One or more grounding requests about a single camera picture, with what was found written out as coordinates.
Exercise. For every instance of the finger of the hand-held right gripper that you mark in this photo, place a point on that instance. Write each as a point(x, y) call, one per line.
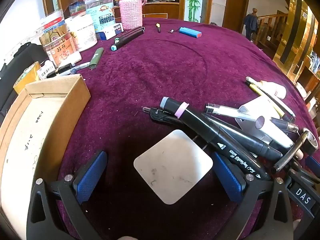
point(313, 163)

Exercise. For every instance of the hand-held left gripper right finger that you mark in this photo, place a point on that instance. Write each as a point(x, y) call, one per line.
point(227, 177)

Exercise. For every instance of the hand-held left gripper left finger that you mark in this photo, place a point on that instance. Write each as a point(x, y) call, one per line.
point(91, 177)

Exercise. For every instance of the black tape roll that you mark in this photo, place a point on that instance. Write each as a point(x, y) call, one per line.
point(316, 148)

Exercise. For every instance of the clear grey gel pen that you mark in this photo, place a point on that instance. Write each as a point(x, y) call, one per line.
point(285, 124)

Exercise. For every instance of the white square card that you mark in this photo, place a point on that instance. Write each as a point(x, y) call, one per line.
point(172, 167)

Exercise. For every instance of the brown cardboard box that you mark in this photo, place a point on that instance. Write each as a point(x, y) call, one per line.
point(75, 97)

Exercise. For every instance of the white pen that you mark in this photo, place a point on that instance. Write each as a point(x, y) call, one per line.
point(225, 111)

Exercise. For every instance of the white charger plug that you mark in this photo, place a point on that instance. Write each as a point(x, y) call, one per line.
point(260, 107)

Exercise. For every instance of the yellow pen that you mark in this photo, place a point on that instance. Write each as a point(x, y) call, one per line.
point(270, 100)

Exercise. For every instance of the white glue bottle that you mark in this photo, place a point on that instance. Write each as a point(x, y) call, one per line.
point(275, 90)

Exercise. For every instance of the black pen with clip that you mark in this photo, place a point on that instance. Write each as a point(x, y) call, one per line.
point(160, 117)

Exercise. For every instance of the blue grey pen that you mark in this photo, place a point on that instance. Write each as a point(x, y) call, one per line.
point(80, 67)

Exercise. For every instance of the black pen with gold band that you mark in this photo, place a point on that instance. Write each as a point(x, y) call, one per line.
point(62, 69)

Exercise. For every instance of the white barcode label box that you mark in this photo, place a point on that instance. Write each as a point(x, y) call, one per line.
point(46, 70)

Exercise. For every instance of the purple velvet tablecloth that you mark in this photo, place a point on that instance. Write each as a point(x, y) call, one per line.
point(162, 80)

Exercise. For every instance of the brown packing tape roll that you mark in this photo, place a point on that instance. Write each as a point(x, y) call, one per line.
point(25, 80)

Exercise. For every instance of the orange label clear jar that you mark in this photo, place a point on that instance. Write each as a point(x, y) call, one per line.
point(60, 50)

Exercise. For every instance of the gold pillar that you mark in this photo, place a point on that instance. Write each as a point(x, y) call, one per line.
point(292, 25)

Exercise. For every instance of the black bag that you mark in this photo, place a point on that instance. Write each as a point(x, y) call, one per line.
point(25, 52)

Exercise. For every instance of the wooden stair railing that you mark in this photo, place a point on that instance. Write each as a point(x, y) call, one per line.
point(272, 27)

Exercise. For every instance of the white plastic tub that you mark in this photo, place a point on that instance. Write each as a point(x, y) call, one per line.
point(82, 33)

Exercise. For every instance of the blue white small box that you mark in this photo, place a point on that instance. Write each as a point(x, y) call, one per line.
point(108, 33)

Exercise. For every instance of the blue battery pack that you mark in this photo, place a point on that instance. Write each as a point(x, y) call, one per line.
point(190, 31)

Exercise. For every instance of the blue label plastic jar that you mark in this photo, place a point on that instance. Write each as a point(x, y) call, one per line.
point(100, 15)

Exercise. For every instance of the small colourful carton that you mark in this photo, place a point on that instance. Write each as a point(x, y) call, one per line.
point(77, 8)

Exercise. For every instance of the wooden door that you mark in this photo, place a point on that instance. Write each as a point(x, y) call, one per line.
point(235, 7)

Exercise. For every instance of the bamboo print panel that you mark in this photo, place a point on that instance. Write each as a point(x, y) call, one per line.
point(195, 0)

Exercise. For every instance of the wooden counter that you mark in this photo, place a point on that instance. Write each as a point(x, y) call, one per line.
point(160, 10)

